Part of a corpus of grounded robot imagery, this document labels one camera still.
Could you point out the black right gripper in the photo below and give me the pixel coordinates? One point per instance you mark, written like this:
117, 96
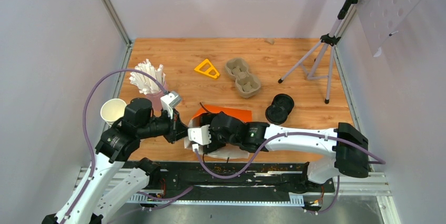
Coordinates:
214, 145

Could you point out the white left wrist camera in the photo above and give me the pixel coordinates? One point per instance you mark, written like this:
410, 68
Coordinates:
169, 102

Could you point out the stack of black lids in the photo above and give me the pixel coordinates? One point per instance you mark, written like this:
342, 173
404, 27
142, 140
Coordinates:
285, 101

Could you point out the cardboard cup carrier stack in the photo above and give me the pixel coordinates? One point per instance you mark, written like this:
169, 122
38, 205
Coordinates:
246, 83

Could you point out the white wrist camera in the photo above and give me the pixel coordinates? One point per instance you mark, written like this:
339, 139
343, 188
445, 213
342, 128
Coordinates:
200, 135
169, 102

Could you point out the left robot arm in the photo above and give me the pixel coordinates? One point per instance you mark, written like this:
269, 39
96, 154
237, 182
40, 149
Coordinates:
89, 203

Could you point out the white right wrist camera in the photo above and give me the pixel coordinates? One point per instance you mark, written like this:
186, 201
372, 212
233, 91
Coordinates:
200, 135

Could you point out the stack of white paper cups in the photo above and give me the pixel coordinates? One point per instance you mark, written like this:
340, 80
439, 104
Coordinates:
112, 110

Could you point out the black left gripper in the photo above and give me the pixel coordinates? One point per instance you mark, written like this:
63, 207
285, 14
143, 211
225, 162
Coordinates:
178, 130

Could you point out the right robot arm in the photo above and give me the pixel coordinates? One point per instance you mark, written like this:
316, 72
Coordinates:
345, 149

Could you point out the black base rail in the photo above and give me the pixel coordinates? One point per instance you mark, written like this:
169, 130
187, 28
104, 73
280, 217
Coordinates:
260, 184

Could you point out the pink cup of straws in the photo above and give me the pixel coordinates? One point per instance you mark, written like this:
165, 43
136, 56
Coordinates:
151, 84

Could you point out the yellow plastic triangle piece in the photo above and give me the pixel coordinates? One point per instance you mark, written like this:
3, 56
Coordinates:
206, 68

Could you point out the orange and white paper bag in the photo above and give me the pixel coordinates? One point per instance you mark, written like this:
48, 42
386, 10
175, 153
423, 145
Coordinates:
239, 150

